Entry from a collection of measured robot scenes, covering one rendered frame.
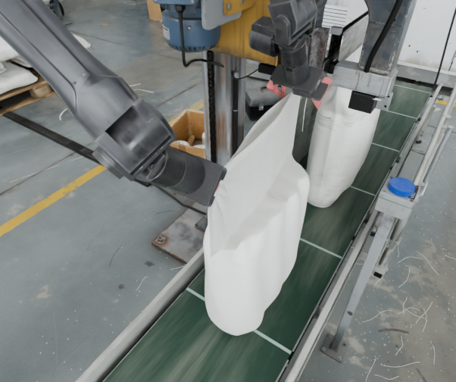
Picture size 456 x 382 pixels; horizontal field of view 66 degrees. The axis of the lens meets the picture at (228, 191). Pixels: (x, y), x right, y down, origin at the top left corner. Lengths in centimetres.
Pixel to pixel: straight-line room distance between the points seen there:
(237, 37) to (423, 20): 277
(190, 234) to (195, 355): 89
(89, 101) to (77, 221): 179
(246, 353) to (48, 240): 132
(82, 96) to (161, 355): 89
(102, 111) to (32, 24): 9
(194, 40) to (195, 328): 82
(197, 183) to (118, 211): 162
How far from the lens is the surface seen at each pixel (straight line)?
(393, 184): 95
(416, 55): 381
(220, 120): 133
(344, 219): 152
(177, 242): 186
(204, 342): 114
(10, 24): 36
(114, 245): 194
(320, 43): 101
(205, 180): 53
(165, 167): 45
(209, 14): 90
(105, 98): 38
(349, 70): 98
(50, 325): 176
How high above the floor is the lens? 140
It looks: 40 degrees down
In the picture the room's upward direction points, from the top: straight up
